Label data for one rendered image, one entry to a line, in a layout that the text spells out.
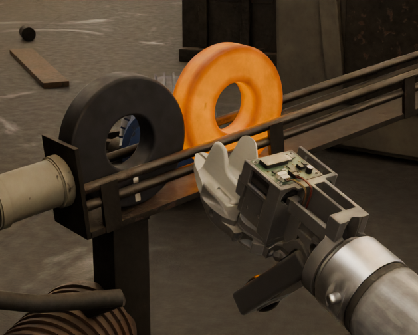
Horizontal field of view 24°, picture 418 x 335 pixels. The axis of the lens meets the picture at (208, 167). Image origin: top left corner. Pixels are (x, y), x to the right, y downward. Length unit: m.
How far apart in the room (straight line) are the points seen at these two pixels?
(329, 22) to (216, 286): 1.25
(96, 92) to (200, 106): 0.15
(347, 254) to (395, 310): 0.07
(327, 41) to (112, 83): 2.32
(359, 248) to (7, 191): 0.39
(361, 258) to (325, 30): 2.56
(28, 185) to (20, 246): 1.65
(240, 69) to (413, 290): 0.47
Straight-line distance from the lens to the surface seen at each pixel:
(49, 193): 1.05
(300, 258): 0.87
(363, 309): 0.81
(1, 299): 1.03
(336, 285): 0.82
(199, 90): 1.15
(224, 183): 0.93
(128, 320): 1.16
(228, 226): 0.90
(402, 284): 0.81
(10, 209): 1.03
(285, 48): 3.46
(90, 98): 1.07
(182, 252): 2.61
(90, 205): 1.07
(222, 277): 2.46
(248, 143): 0.95
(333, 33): 3.34
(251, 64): 1.19
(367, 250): 0.83
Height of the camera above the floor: 1.02
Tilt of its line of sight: 18 degrees down
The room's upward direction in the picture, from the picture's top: straight up
